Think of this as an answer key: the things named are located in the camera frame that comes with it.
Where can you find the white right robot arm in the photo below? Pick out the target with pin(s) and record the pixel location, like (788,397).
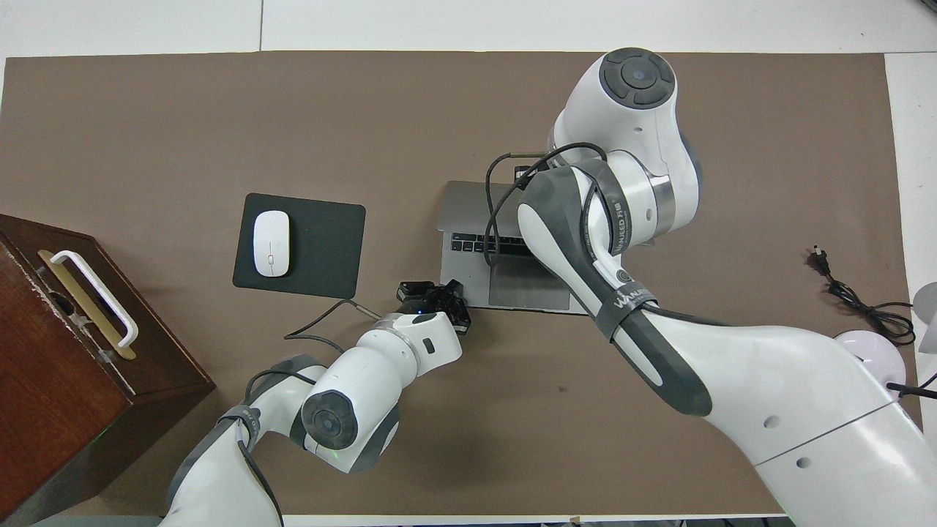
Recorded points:
(768,380)

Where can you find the white computer mouse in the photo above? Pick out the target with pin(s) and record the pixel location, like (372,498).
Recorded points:
(271,244)

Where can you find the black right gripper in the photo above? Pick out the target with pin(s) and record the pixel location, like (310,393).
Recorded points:
(523,173)

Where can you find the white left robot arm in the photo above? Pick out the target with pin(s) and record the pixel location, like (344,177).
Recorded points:
(344,417)

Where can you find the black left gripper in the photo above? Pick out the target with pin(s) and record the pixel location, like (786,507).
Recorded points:
(439,301)

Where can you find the black mouse pad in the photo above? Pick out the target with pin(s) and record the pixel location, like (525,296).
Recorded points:
(322,249)

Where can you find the brown table mat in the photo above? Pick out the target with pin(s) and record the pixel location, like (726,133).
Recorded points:
(146,110)

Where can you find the dark brown wooden box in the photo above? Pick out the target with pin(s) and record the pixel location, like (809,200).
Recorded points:
(58,380)

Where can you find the silver grey laptop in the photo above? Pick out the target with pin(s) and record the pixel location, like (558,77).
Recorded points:
(468,212)

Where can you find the white desk lamp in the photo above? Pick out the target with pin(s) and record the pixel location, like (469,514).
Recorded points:
(875,351)

